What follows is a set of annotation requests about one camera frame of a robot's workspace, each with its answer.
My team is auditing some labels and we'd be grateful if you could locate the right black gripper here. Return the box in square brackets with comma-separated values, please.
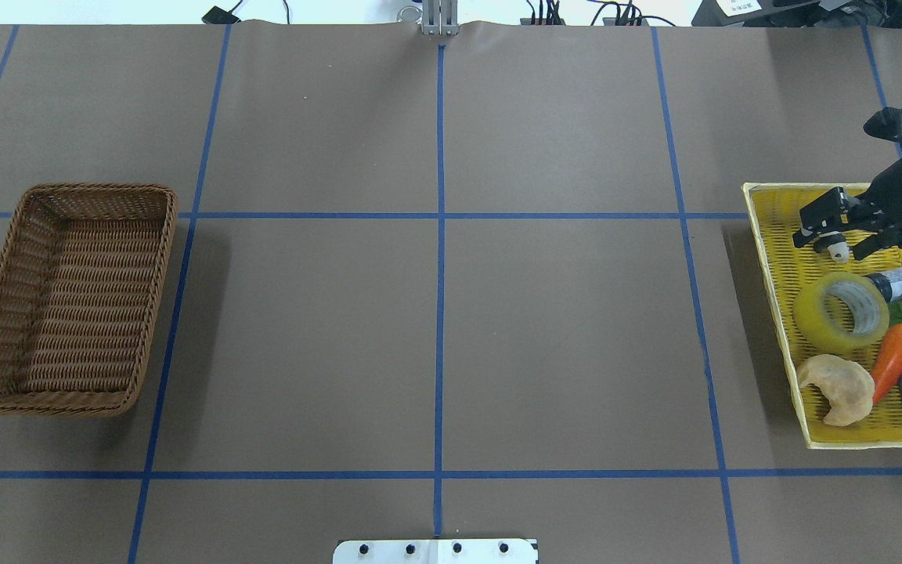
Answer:
[792, 158, 902, 261]

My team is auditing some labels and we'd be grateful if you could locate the clear yellow tape roll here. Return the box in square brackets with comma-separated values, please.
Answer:
[792, 272, 890, 356]

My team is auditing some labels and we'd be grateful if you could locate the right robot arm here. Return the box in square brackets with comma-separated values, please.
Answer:
[792, 107, 902, 261]

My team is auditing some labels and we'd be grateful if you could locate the yellow plastic basket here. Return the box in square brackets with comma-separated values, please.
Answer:
[741, 183, 902, 450]

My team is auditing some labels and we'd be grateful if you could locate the brown wicker basket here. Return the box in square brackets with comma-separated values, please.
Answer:
[0, 183, 179, 418]

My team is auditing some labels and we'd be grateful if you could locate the panda figurine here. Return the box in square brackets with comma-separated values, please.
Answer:
[822, 232, 850, 264]

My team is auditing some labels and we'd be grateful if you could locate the small labelled can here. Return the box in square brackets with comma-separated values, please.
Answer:
[864, 266, 902, 303]

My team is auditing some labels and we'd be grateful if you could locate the toy carrot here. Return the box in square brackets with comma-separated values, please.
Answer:
[870, 298, 902, 404]

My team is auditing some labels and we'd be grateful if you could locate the toy bread croissant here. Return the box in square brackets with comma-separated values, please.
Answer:
[797, 354, 874, 426]

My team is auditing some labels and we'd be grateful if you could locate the aluminium frame post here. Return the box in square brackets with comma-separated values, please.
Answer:
[418, 0, 460, 36]

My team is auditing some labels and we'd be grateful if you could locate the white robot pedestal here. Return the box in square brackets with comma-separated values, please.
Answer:
[332, 538, 540, 563]

